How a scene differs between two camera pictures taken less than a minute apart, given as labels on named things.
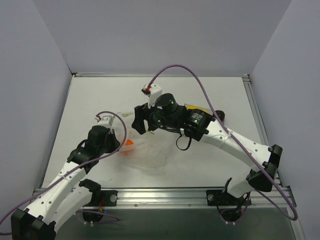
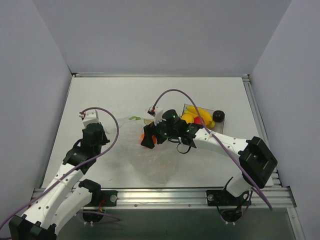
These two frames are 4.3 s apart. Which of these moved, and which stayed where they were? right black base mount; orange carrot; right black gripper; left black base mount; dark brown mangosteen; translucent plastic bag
Moved: orange carrot; right black gripper; translucent plastic bag
Stayed: right black base mount; left black base mount; dark brown mangosteen
